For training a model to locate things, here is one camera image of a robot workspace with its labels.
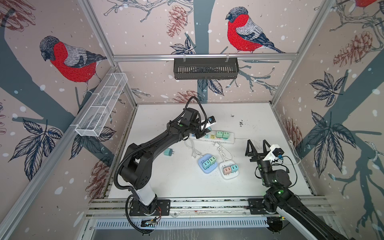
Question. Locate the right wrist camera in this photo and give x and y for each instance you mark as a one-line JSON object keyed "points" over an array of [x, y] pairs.
{"points": [[275, 154]]}

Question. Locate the white multicolour power strip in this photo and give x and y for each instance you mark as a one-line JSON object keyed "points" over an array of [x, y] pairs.
{"points": [[216, 137]]}

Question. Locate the pink charger plug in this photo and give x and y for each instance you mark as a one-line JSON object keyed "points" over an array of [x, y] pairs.
{"points": [[227, 170]]}

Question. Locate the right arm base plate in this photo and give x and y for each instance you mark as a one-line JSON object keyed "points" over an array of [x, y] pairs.
{"points": [[261, 206]]}

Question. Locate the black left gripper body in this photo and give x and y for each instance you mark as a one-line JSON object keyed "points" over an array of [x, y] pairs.
{"points": [[200, 133]]}

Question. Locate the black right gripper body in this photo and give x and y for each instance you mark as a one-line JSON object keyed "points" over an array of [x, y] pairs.
{"points": [[260, 162]]}

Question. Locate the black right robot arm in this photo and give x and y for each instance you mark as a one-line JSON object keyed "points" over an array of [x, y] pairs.
{"points": [[279, 199]]}

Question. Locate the green charger plug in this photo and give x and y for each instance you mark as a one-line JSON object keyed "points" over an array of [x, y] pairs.
{"points": [[212, 160], [226, 135], [219, 134]]}

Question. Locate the aluminium front rail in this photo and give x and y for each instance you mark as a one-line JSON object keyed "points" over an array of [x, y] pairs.
{"points": [[180, 207]]}

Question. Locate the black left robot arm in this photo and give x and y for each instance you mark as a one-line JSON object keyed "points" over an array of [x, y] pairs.
{"points": [[135, 169]]}

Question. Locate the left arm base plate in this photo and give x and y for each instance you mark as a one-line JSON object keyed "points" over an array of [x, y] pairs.
{"points": [[156, 208]]}

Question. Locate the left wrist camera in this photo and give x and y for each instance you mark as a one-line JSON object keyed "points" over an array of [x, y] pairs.
{"points": [[209, 122]]}

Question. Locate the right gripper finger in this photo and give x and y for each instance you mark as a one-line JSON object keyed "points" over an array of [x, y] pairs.
{"points": [[266, 148], [251, 151]]}

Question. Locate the light teal charger plug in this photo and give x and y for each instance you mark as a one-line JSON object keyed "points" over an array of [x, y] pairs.
{"points": [[206, 164]]}

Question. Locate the white wire mesh shelf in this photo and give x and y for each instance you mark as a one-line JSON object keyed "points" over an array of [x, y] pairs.
{"points": [[94, 120]]}

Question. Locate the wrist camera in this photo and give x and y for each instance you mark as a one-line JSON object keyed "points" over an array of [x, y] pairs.
{"points": [[275, 154], [209, 122]]}

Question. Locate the black wire basket shelf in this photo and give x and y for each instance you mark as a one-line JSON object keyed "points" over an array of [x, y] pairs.
{"points": [[206, 68]]}

